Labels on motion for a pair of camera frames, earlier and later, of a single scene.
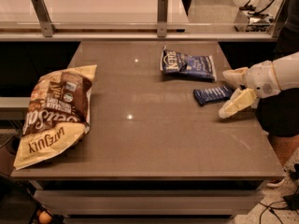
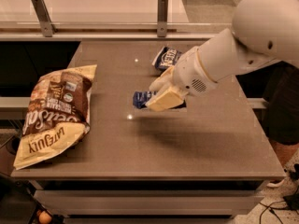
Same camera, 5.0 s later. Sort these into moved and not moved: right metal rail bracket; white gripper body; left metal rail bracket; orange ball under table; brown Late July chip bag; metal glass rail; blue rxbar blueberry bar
Moved: blue rxbar blueberry bar; white gripper body
Not moved: orange ball under table; right metal rail bracket; brown Late July chip bag; left metal rail bracket; metal glass rail
